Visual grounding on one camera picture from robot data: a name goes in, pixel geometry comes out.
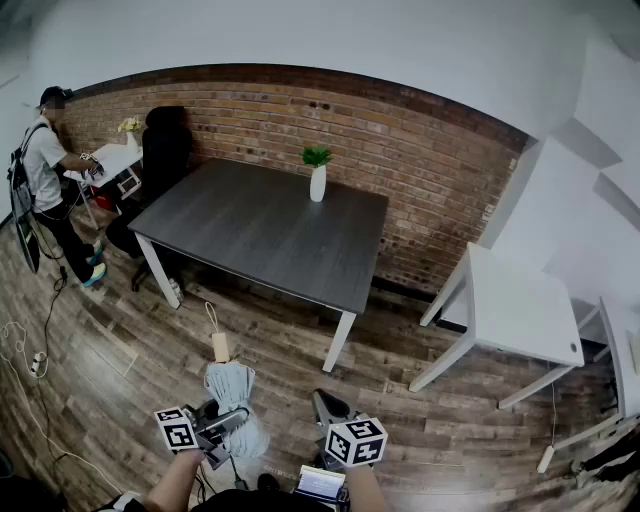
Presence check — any person's black shirt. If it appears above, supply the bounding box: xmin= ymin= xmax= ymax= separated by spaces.
xmin=189 ymin=487 xmax=351 ymax=512

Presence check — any small screen device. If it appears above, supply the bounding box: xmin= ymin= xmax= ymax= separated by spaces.
xmin=294 ymin=464 xmax=349 ymax=501

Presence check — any light blue umbrella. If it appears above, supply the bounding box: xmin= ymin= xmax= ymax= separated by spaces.
xmin=202 ymin=301 xmax=272 ymax=460

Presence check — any white vase with green plant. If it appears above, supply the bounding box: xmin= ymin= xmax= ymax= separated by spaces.
xmin=300 ymin=145 xmax=334 ymax=204

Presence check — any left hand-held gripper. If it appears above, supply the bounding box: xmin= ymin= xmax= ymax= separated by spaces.
xmin=154 ymin=399 xmax=251 ymax=470

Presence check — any white side table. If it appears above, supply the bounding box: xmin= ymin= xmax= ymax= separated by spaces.
xmin=408 ymin=241 xmax=586 ymax=410

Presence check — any dark wooden table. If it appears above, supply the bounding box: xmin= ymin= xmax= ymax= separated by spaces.
xmin=127 ymin=157 xmax=390 ymax=374

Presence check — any person's right forearm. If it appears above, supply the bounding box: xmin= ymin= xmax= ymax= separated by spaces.
xmin=342 ymin=462 xmax=389 ymax=512

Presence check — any small white desk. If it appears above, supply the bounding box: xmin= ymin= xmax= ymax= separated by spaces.
xmin=63 ymin=143 xmax=146 ymax=231

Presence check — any white vase with yellow flowers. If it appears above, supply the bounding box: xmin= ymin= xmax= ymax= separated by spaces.
xmin=117 ymin=115 xmax=144 ymax=154

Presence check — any black bag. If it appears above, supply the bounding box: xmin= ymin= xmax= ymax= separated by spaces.
xmin=572 ymin=439 xmax=640 ymax=484

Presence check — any white table with slim legs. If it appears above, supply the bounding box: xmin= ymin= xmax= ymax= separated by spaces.
xmin=552 ymin=294 xmax=640 ymax=451

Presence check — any person's left forearm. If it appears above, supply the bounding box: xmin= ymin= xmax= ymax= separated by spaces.
xmin=144 ymin=447 xmax=206 ymax=512

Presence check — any black office chair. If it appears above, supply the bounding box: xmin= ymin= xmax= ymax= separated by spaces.
xmin=104 ymin=105 xmax=194 ymax=294

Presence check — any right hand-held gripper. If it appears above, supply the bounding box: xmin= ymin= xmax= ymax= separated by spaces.
xmin=312 ymin=388 xmax=389 ymax=471

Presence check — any black floor cable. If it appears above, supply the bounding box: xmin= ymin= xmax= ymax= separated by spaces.
xmin=42 ymin=264 xmax=69 ymax=451

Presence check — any white floor cable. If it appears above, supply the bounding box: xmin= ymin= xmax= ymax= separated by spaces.
xmin=0 ymin=319 xmax=121 ymax=496

